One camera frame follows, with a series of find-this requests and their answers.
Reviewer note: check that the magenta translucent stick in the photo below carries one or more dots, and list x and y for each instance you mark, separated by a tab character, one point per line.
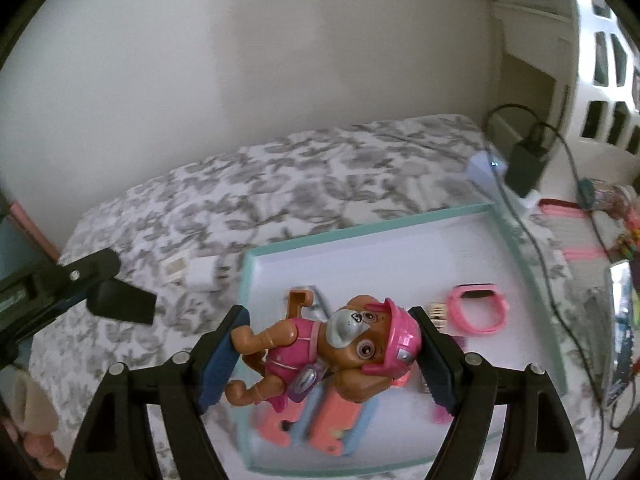
440	416

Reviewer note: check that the white wall charger plug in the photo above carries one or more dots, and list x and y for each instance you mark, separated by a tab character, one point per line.
205	274

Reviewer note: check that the black power adapter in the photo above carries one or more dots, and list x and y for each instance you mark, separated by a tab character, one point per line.
526	164

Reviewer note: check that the floral grey white blanket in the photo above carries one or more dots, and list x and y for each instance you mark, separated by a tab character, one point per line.
225	205

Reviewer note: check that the white lattice basket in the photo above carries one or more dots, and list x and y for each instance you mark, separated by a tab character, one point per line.
602	128

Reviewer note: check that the teal shallow tray box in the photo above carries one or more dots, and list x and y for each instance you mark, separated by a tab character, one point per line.
414	261

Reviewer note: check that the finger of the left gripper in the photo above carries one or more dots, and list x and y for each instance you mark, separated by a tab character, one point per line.
92	270

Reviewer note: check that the pink white crochet mat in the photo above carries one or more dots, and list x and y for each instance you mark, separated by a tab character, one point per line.
587	241

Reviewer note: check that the white rectangular frame piece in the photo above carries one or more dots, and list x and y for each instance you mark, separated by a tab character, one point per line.
175	266

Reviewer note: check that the metal phone stand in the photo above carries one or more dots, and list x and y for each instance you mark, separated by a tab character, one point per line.
598	328

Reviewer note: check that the person's left hand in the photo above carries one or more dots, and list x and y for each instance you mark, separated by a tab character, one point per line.
30	418

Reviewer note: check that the white power strip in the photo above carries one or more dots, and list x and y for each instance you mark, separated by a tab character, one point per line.
487	173

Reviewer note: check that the gold greek-key lighter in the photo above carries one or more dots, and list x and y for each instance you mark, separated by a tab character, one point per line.
437	312

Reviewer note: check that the colourful bead jar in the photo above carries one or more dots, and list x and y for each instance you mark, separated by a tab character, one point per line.
599	195

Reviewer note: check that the black toy car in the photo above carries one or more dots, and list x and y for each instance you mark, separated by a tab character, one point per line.
307	302

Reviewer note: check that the coral blue foam toy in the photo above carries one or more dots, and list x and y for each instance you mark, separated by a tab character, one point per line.
289	428
339	426

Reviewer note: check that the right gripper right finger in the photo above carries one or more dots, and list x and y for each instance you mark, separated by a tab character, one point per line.
537	441

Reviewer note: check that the pink smartwatch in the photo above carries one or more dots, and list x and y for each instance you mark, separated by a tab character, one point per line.
478	309

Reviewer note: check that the pink pup toy figure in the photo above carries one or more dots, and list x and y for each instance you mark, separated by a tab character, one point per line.
365	346

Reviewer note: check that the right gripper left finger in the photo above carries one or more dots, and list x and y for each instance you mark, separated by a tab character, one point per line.
115	439

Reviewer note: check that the smartphone on stand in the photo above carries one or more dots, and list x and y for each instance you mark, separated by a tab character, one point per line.
619	344

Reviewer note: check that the colourful toy pile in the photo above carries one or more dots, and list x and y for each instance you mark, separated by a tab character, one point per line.
627	245

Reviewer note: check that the small black cube adapter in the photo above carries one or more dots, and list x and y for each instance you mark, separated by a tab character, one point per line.
122	302

